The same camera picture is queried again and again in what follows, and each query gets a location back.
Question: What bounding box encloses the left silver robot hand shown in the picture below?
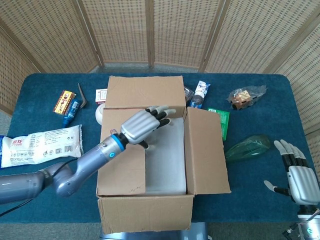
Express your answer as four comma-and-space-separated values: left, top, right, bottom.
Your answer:
120, 104, 177, 150

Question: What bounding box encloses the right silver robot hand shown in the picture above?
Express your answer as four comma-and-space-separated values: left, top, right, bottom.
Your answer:
263, 139, 320, 206

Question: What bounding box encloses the red cardboard box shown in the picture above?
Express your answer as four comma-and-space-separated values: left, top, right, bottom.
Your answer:
96, 75, 232, 235

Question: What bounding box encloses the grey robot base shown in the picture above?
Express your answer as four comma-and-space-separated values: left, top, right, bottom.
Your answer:
99, 221, 208, 240

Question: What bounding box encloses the red white small box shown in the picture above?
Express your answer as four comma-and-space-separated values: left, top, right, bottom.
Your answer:
95, 88, 108, 105

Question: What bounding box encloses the red yellow packet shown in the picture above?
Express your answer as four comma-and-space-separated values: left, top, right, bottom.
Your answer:
52, 89, 77, 116

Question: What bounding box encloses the green carton box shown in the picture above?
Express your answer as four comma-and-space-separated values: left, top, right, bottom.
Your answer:
207, 107, 230, 142

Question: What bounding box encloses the white bowl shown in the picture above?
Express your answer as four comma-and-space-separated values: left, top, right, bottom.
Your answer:
95, 103, 106, 126

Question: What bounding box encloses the white foam sheet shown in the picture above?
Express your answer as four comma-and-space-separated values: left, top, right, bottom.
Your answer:
144, 117, 188, 197

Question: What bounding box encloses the blue felt table cover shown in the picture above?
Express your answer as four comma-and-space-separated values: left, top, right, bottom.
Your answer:
0, 72, 313, 224

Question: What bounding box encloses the grey angled metal tool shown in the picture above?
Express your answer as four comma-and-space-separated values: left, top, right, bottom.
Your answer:
77, 83, 88, 109

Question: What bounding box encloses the green glass bottle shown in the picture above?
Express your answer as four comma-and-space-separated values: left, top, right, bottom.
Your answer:
224, 134, 272, 165

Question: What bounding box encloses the blue cookie package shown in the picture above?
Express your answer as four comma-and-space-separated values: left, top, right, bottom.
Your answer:
189, 80, 211, 110

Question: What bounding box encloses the blue tube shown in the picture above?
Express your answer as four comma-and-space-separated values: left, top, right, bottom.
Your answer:
61, 99, 81, 129

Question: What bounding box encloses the white plastic food bag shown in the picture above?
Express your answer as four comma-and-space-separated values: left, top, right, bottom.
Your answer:
0, 124, 85, 169

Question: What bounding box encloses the clear bag with bread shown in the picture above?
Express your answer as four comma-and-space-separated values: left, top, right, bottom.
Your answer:
224, 84, 268, 111

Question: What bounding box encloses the wicker folding screen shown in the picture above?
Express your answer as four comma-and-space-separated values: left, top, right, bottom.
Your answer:
0, 0, 320, 176

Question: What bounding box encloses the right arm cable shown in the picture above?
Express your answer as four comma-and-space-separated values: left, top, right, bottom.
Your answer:
281, 207, 320, 240

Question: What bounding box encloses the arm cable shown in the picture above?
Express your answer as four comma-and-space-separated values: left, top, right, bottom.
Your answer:
0, 157, 81, 217
281, 207, 320, 240

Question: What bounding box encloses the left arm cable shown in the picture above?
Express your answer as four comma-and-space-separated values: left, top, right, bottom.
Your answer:
0, 157, 81, 217

